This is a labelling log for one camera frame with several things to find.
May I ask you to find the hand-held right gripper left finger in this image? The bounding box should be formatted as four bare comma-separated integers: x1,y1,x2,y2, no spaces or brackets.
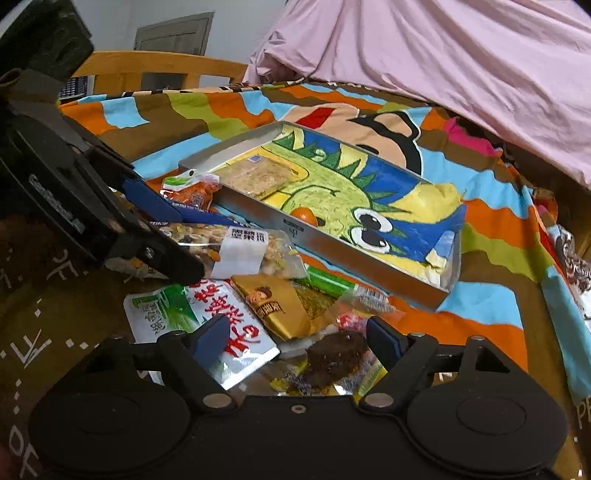
105,315,237,411

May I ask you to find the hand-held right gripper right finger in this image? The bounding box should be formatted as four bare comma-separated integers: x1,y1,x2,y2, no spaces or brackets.
359,315,511,409

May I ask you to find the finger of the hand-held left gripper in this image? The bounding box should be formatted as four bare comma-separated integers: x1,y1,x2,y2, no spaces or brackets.
90,147,184,223
104,222,206,284

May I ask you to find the white green red snack packet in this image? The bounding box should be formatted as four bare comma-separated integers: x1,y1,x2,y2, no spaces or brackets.
124,279,281,391

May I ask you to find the orange red snack packet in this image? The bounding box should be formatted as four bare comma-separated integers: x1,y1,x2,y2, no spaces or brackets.
159,170,222,215

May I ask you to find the yellow snack wrapper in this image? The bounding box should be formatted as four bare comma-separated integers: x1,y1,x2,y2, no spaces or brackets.
270,362,389,398

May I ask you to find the clear mixed nuts packet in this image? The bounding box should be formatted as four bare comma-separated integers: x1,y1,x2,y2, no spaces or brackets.
104,222,308,282

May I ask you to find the box with dinosaur drawing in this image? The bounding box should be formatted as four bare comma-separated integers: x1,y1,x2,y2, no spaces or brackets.
178,121,468,312

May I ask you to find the clear red snack wrapper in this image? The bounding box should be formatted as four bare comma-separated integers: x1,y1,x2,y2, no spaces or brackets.
337,284,402,319

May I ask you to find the gold snack packet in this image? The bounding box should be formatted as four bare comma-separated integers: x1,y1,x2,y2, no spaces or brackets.
231,274,340,342

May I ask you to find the bright green snack packet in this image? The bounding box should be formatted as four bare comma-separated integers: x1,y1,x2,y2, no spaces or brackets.
302,264,356,296

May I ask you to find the rice cracker packet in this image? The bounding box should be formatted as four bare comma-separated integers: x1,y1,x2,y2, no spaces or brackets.
215,154,310,201

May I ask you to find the colourful striped printed blanket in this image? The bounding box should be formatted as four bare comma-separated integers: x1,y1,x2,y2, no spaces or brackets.
0,80,591,480

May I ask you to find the grey door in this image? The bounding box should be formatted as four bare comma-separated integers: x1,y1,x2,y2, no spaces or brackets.
134,11,215,54

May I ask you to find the floral patterned blanket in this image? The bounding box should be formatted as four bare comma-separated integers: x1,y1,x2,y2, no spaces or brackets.
536,185,591,319

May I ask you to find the pink sheet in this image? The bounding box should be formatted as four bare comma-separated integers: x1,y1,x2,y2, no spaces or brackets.
242,0,591,188

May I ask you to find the wooden bed rail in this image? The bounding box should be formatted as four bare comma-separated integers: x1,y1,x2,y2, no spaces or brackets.
69,50,250,97

